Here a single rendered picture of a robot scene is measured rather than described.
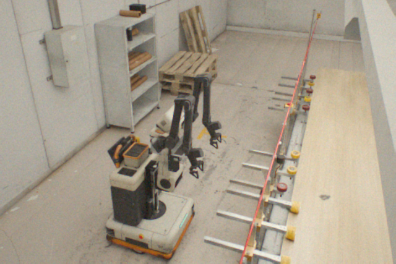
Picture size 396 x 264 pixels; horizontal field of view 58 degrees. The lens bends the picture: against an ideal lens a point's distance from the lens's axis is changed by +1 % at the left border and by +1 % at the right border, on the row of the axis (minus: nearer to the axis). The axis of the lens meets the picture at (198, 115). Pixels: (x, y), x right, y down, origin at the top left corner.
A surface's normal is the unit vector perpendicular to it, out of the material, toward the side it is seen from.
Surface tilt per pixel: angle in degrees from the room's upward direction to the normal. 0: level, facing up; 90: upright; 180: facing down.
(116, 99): 90
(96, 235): 0
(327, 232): 0
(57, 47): 90
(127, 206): 90
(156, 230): 0
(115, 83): 90
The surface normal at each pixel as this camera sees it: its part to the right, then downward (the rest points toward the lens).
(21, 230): 0.01, -0.88
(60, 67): -0.34, 0.43
